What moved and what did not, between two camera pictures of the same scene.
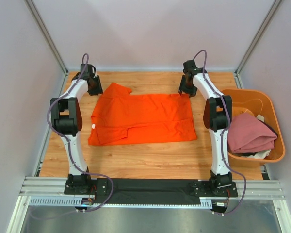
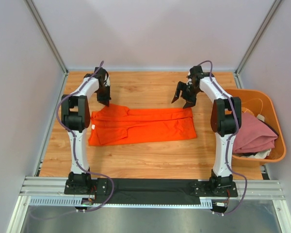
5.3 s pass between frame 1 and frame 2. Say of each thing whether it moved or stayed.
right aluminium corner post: stayed
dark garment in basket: stayed
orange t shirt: moved
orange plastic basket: stayed
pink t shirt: stayed
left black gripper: moved
